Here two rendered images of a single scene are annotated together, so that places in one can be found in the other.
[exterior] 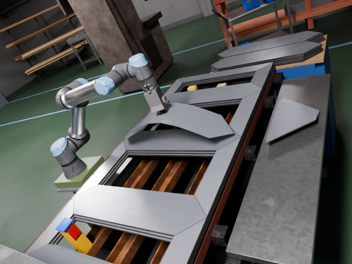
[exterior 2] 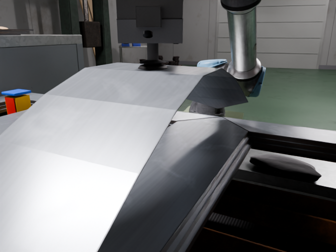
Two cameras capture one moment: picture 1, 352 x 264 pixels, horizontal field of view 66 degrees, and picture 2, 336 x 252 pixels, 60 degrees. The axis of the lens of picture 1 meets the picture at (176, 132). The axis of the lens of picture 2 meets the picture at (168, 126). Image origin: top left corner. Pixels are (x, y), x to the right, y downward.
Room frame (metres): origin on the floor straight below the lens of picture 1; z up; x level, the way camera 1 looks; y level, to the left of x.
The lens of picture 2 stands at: (1.17, -0.39, 1.06)
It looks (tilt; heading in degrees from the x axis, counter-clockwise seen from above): 18 degrees down; 76
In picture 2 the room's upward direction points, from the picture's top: straight up
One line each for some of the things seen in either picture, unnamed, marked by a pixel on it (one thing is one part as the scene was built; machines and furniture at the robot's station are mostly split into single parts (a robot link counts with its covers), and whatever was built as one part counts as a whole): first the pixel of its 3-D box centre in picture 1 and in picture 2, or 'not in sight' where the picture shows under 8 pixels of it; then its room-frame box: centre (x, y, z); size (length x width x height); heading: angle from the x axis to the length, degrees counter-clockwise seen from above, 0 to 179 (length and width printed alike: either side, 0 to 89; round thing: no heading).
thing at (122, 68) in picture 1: (122, 73); not in sight; (1.30, 0.11, 1.26); 0.11 x 0.11 x 0.08; 51
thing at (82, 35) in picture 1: (101, 41); not in sight; (9.17, 0.94, 0.49); 1.91 x 0.72 x 0.99; 149
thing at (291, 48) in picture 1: (263, 53); not in sight; (1.87, -0.82, 0.82); 0.80 x 0.40 x 0.06; 50
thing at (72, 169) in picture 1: (72, 165); (207, 103); (1.61, 0.71, 0.78); 0.15 x 0.15 x 0.10
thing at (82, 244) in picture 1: (78, 239); (21, 125); (0.92, 0.59, 0.78); 0.05 x 0.05 x 0.19; 50
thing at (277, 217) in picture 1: (292, 141); not in sight; (0.97, -0.47, 0.74); 1.20 x 0.26 x 0.03; 140
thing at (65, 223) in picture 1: (65, 225); (16, 94); (0.92, 0.59, 0.88); 0.06 x 0.06 x 0.02; 50
